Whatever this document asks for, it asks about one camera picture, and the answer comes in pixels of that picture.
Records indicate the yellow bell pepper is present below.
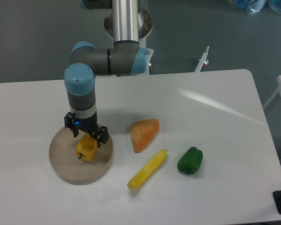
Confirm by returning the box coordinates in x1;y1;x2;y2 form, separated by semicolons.
75;134;97;162

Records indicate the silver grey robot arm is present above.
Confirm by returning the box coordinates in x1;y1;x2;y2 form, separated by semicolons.
64;0;148;147

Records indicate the yellow corn cob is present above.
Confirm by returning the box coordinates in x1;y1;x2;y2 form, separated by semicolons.
127;149;168;191

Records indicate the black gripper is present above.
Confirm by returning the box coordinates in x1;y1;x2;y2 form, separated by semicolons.
64;112;108;148

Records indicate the green bell pepper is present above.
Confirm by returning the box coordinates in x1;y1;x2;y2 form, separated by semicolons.
177;147;204;175

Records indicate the orange bread wedge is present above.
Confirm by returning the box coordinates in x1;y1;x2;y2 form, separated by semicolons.
130;118;160;153

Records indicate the beige round plate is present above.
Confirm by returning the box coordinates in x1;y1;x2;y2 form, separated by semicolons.
49;127;113;185

